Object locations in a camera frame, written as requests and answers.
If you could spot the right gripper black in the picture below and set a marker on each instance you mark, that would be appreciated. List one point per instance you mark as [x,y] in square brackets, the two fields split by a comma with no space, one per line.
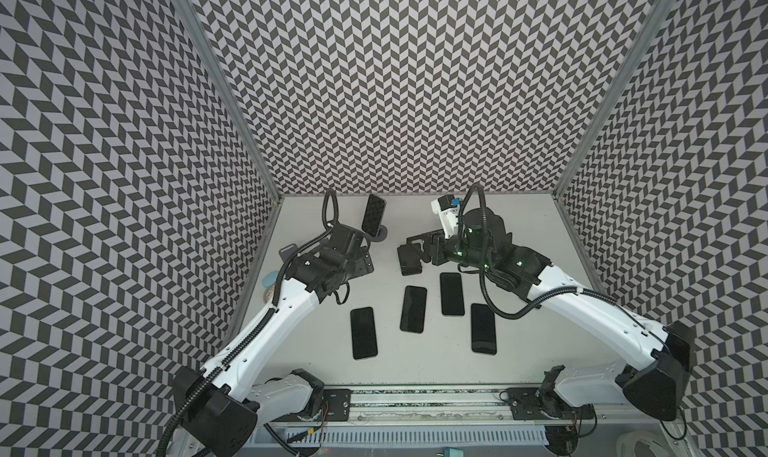
[435,247]

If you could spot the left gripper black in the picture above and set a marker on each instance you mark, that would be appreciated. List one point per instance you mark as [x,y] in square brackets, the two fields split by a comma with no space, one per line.
[363,262]

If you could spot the phone teal edge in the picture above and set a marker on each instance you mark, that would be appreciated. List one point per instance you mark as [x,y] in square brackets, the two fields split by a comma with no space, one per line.
[373,215]

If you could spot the grey round stand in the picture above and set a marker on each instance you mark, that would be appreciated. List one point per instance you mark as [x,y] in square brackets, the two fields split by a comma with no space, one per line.
[287,252]
[380,235]

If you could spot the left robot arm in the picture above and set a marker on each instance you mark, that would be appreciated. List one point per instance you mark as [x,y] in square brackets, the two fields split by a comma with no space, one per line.
[221,404]

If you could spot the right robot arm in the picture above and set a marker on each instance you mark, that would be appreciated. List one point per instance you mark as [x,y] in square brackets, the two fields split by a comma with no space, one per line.
[655,360]

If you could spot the grey round stand back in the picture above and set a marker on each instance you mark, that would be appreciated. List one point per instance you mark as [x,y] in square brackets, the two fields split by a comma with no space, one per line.
[380,235]

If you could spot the blue oval object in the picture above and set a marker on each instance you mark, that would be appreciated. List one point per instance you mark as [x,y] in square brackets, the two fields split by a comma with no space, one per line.
[269,279]

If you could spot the tape roll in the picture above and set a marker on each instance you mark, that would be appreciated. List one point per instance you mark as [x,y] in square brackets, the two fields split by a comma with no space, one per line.
[268,294]

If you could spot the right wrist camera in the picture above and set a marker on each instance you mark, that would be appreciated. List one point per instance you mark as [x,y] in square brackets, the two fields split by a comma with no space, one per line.
[446,208]

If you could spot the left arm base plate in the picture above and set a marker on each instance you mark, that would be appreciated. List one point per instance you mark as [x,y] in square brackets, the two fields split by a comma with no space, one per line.
[330,405]

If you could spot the aluminium rail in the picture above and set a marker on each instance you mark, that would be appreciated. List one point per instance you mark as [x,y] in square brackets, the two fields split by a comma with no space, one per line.
[464,404]

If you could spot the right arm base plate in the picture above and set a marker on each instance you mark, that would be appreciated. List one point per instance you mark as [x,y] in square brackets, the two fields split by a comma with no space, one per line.
[529,403]

